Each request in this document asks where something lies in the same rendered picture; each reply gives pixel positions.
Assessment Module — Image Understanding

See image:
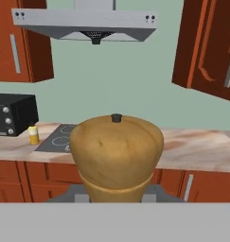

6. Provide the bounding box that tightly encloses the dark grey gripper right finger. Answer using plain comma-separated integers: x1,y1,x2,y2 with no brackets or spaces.
141,183,186,203

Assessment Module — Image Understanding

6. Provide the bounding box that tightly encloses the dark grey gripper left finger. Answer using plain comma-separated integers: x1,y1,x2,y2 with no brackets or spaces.
45,183,91,203

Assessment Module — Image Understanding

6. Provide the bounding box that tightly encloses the wooden condiment grinder black knob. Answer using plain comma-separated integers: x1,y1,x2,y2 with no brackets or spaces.
68,113,165,203

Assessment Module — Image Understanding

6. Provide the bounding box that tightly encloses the red-brown base cabinet drawer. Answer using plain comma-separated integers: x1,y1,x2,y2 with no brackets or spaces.
150,168,186,200
0,159,27,203
24,161,86,203

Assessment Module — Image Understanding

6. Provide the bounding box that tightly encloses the red-brown base cabinet door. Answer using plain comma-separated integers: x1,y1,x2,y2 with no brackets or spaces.
179,169,230,203

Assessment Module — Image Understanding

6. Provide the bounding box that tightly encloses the dark grey hob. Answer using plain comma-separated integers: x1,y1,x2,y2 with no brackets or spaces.
33,123,80,155

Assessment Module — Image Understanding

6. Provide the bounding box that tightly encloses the yellow condiment bottle black cap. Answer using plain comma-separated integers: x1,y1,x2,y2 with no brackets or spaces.
27,121,41,146

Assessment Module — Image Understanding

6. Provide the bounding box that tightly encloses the black toaster oven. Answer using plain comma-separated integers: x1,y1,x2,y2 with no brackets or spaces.
0,92,40,138

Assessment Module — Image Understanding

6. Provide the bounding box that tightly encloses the grey steel range hood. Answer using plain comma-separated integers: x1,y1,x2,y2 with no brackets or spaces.
10,0,158,45

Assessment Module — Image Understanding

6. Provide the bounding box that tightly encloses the red-brown wall cabinet door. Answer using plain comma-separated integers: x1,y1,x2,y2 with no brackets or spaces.
171,0,230,103
0,0,55,84

